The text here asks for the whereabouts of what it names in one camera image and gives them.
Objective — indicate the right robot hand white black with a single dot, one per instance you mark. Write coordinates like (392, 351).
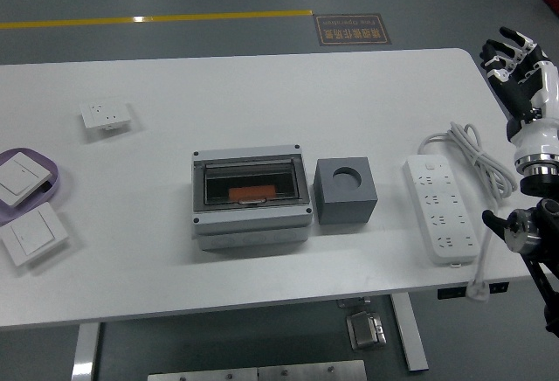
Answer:
(537, 136)

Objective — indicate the orange cylinder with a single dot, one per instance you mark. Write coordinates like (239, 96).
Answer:
(253, 192)

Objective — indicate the grey electrical box clear lid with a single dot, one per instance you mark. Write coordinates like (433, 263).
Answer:
(253, 223)

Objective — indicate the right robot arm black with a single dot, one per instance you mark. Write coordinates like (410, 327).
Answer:
(541, 228)

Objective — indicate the grey cube with round hole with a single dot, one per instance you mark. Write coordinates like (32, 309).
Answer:
(345, 208)

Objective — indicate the metal floor outlet box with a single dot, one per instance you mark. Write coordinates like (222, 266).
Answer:
(364, 330)

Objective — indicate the black table control panel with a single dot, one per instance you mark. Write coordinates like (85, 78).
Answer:
(452, 293)

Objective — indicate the brown floor sign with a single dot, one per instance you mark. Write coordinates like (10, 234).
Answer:
(351, 29)

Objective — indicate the white table leg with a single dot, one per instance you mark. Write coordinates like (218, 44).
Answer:
(412, 341)
(85, 352)

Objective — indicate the yellow floor tape line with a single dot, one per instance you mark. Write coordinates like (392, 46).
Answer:
(174, 18)

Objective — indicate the purple tray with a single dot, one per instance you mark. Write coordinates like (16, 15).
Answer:
(53, 180)

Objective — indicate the metal table bracket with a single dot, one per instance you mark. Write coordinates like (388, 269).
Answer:
(354, 302)

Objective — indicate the metal base plate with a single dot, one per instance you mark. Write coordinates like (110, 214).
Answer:
(203, 375)
(312, 371)

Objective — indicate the white wall socket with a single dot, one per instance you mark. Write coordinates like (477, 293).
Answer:
(105, 113)

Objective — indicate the white wall switch panel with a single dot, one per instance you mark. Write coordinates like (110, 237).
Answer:
(19, 178)
(32, 234)

